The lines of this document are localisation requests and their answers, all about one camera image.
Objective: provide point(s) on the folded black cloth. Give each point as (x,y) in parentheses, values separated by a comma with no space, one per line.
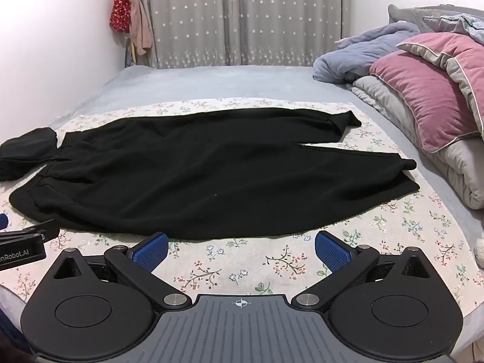
(26,151)

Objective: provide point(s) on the yellow pole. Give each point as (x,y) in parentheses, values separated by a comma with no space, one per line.
(131,51)

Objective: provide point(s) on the grey pillow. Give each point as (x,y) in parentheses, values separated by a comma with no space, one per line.
(406,14)

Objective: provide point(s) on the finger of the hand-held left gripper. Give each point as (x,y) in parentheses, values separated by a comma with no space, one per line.
(3,222)
(37,230)

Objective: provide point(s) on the grey star-print curtain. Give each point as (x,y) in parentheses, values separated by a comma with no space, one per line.
(245,19)

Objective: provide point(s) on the white plush toy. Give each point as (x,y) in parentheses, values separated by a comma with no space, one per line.
(480,251)

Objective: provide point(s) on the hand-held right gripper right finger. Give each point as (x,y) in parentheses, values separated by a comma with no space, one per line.
(332,251)

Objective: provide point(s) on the pink hanging cloth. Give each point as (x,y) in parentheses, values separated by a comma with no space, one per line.
(140,26)

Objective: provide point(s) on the pink pillow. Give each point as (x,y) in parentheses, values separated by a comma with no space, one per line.
(419,94)

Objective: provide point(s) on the grey quilt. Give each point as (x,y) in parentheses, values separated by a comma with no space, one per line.
(457,174)

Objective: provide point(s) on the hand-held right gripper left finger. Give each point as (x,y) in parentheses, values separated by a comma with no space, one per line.
(152,251)

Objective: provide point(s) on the blue-grey blanket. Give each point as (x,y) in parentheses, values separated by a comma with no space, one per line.
(359,53)

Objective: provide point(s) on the floral bed cover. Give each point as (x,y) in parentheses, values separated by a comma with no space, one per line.
(264,261)

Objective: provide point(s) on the pink and grey cushion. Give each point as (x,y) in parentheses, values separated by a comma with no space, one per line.
(450,51)

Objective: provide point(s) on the light blue garment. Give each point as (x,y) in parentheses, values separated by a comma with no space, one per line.
(461,24)

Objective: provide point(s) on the black pants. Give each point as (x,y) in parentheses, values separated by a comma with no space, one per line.
(189,177)

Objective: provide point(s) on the red floral hanging cloth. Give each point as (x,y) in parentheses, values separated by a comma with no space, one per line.
(120,9)

